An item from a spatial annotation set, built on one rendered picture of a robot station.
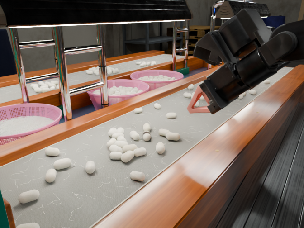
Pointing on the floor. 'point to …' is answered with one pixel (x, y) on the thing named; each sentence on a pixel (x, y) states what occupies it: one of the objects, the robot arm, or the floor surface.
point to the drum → (274, 21)
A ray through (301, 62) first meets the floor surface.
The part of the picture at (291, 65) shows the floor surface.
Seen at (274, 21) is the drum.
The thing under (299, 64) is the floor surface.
